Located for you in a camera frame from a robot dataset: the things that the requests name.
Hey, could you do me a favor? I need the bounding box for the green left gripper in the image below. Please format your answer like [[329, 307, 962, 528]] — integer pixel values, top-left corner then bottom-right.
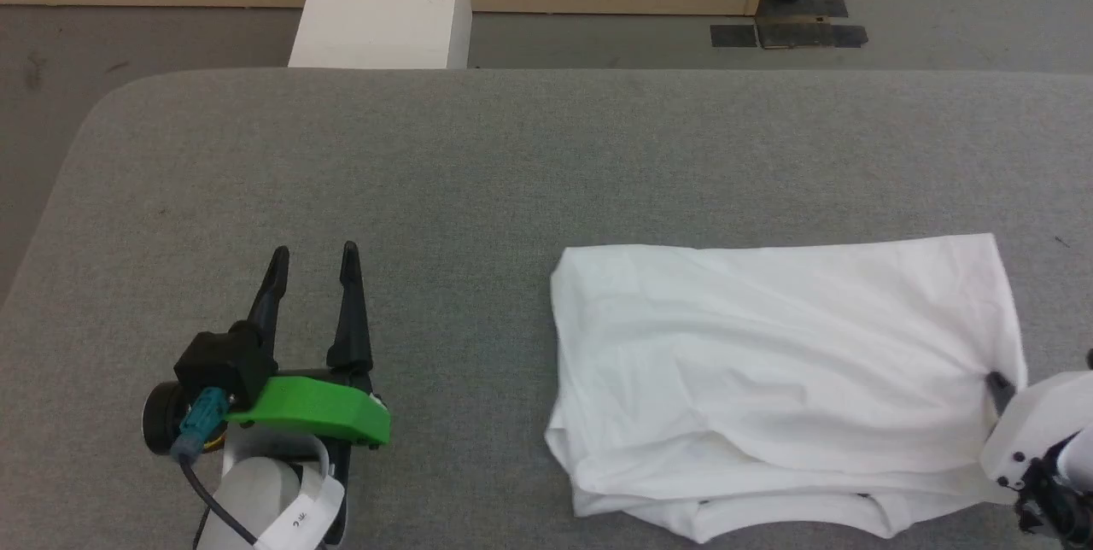
[[225, 241, 393, 450]]

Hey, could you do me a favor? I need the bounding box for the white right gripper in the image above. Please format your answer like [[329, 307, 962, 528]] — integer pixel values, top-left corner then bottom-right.
[[979, 370, 1093, 492]]

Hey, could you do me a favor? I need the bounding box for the white garment with grey stitching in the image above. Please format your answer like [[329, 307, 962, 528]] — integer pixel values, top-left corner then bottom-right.
[[545, 231, 1031, 545]]

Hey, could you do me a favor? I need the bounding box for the black left gripper motor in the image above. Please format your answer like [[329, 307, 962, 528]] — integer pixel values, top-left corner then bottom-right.
[[142, 380, 196, 456]]

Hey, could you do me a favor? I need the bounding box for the white paper label tag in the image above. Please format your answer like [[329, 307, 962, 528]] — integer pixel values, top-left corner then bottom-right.
[[254, 471, 348, 550]]

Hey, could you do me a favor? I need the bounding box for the white rectangular box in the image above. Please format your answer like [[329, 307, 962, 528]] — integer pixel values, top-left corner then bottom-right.
[[287, 0, 474, 71]]

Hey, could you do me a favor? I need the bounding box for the large black floor plate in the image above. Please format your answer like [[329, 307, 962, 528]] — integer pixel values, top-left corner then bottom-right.
[[756, 0, 869, 50]]

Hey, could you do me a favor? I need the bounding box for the small black floor plate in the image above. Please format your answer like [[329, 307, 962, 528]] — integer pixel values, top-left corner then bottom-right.
[[710, 23, 759, 49]]

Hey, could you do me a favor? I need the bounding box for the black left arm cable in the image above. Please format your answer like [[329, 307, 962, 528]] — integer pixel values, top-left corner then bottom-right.
[[170, 388, 259, 547]]

